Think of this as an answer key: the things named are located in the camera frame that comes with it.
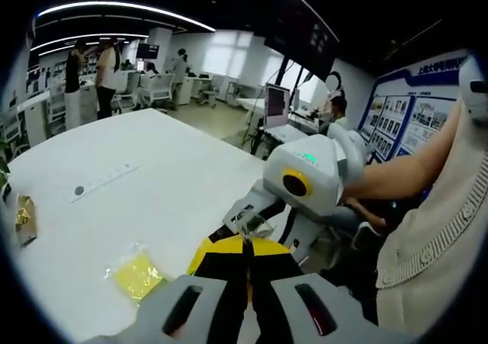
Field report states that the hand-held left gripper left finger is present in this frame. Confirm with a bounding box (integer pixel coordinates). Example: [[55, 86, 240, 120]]
[[83, 235, 253, 344]]

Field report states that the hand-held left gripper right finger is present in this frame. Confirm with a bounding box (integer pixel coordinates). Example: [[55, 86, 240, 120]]
[[248, 239, 416, 344]]

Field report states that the large yellow sponge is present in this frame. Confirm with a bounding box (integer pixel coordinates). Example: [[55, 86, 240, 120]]
[[103, 240, 169, 307]]

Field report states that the computer monitor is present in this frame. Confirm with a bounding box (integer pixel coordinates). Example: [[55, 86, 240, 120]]
[[264, 83, 291, 130]]

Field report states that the white office chair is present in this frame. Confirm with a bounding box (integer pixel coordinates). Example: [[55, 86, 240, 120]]
[[201, 74, 226, 108], [146, 72, 175, 111]]

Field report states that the large black screen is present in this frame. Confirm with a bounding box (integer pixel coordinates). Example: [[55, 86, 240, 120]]
[[262, 14, 341, 82]]

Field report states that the person in beige knit vest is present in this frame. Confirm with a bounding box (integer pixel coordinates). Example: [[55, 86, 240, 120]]
[[374, 92, 488, 326]]

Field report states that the table socket panel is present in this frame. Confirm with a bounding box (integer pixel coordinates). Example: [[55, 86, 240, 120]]
[[69, 162, 139, 204]]

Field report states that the white worn device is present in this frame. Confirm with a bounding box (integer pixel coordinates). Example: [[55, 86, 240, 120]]
[[458, 55, 488, 124]]

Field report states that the gold foil packet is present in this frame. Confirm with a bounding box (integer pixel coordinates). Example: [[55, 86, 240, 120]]
[[14, 194, 40, 246]]

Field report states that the small hanging screen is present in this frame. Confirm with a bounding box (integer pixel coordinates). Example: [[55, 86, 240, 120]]
[[136, 42, 160, 61]]

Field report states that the green potted plant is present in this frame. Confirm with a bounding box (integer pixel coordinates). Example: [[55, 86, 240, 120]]
[[0, 137, 13, 201]]

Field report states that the blue wall poster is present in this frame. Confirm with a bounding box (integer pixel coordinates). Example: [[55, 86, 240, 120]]
[[357, 49, 470, 162]]

